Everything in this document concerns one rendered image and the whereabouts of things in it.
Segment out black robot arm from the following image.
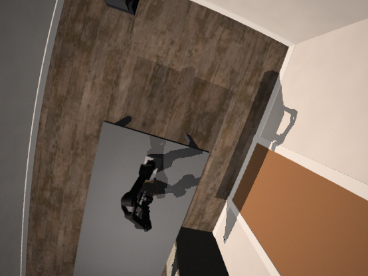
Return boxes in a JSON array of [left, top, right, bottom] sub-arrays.
[[121, 160, 155, 232]]

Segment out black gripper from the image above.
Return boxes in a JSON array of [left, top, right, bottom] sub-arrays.
[[136, 195, 153, 218]]

